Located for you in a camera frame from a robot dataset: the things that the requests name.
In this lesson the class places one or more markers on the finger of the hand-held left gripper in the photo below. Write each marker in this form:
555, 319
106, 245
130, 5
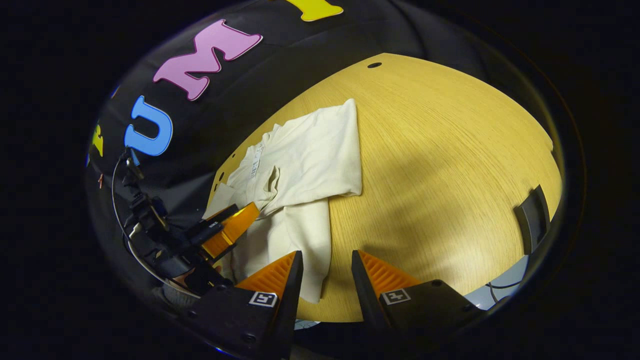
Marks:
230, 232
222, 212

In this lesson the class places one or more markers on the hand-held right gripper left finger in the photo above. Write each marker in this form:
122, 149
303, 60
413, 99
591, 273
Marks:
292, 295

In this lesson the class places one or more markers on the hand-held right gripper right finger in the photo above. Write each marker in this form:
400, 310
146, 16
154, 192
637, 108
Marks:
365, 295

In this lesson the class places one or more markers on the white garment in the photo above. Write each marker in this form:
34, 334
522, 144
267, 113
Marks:
310, 150

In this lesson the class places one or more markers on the white paper hang tag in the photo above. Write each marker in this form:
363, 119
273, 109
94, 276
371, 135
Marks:
256, 162

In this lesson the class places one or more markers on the black backdrop cloth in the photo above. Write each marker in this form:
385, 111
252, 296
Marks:
280, 55

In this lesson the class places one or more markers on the black curved object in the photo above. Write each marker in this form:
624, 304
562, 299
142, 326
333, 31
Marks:
532, 220

